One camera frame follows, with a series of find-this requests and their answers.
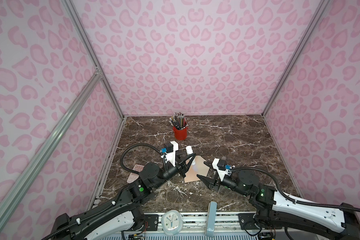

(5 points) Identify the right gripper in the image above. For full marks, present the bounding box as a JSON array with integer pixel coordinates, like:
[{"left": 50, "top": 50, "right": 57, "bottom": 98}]
[{"left": 196, "top": 162, "right": 250, "bottom": 198}]

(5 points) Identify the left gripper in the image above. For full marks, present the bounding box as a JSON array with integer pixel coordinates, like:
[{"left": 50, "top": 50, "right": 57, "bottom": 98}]
[{"left": 153, "top": 149, "right": 196, "bottom": 192}]

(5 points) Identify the pink envelope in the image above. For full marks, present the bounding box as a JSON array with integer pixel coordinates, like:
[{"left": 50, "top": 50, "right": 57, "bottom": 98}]
[{"left": 184, "top": 156, "right": 210, "bottom": 183}]

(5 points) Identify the white glue stick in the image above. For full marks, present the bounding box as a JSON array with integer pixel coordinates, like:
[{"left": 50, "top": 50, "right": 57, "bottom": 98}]
[{"left": 186, "top": 146, "right": 196, "bottom": 167}]

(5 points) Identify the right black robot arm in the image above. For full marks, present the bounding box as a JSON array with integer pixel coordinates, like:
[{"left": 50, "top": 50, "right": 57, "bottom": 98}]
[{"left": 198, "top": 159, "right": 360, "bottom": 240}]

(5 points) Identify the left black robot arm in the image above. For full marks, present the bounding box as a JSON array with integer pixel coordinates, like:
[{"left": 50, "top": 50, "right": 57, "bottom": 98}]
[{"left": 45, "top": 154, "right": 196, "bottom": 240}]

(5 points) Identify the red pencil cup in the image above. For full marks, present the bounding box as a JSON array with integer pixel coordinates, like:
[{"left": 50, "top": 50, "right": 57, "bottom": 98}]
[{"left": 173, "top": 127, "right": 188, "bottom": 141}]

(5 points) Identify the coloured pencils bunch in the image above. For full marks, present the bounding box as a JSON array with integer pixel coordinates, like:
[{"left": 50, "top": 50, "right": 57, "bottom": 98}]
[{"left": 169, "top": 113, "right": 188, "bottom": 130}]

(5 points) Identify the light blue phone stand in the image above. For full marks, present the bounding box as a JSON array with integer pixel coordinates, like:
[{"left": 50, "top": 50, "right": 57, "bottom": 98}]
[{"left": 205, "top": 202, "right": 217, "bottom": 238}]

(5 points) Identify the pink calculator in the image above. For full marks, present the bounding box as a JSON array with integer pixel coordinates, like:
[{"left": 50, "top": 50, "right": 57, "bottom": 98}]
[{"left": 127, "top": 165, "right": 144, "bottom": 184}]

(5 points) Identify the white alarm clock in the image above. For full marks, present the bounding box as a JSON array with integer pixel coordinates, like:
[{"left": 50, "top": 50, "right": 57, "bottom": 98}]
[{"left": 161, "top": 210, "right": 184, "bottom": 236}]

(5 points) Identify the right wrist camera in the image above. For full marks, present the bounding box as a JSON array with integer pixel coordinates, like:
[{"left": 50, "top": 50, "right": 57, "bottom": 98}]
[{"left": 212, "top": 158, "right": 232, "bottom": 182}]

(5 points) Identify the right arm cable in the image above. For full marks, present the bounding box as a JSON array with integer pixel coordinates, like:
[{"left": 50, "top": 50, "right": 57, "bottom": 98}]
[{"left": 229, "top": 166, "right": 360, "bottom": 238}]

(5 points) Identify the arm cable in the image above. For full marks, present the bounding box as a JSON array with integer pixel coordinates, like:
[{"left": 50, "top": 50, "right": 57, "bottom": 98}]
[
  {"left": 229, "top": 166, "right": 360, "bottom": 238},
  {"left": 119, "top": 143, "right": 167, "bottom": 175}
]

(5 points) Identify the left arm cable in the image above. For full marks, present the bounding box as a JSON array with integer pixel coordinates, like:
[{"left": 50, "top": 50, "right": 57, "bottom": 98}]
[{"left": 119, "top": 143, "right": 167, "bottom": 175}]

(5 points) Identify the aluminium frame rail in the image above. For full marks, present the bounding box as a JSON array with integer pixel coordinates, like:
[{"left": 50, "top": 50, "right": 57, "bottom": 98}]
[{"left": 68, "top": 211, "right": 332, "bottom": 240}]

